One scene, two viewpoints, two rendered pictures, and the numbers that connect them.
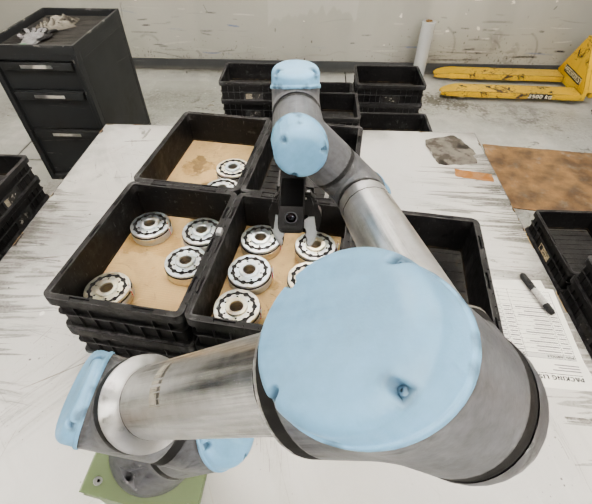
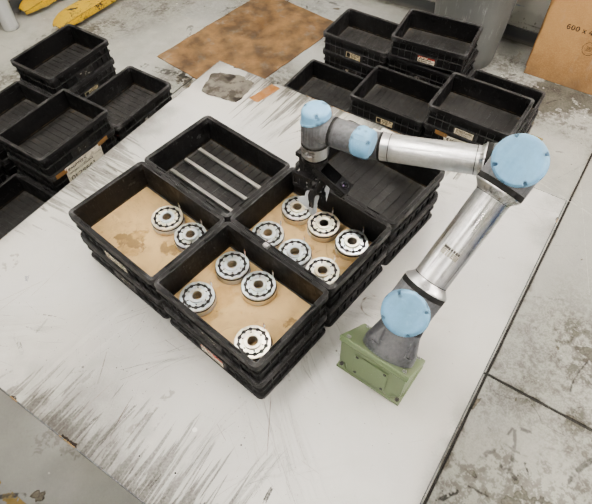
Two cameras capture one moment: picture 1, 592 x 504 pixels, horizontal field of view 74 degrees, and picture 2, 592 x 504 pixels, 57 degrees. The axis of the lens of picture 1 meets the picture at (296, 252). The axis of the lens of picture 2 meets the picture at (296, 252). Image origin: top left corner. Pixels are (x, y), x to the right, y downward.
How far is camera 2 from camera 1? 1.13 m
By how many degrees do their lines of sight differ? 37
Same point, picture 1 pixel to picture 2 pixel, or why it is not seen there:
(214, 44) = not seen: outside the picture
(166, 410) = (465, 252)
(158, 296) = (273, 316)
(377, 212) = (412, 142)
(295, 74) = (327, 111)
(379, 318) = (530, 147)
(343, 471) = not seen: hidden behind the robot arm
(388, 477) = not seen: hidden behind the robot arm
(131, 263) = (225, 325)
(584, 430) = (462, 177)
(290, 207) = (339, 181)
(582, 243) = (321, 87)
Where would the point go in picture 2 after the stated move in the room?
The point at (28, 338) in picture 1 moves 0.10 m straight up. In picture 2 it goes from (217, 443) to (212, 431)
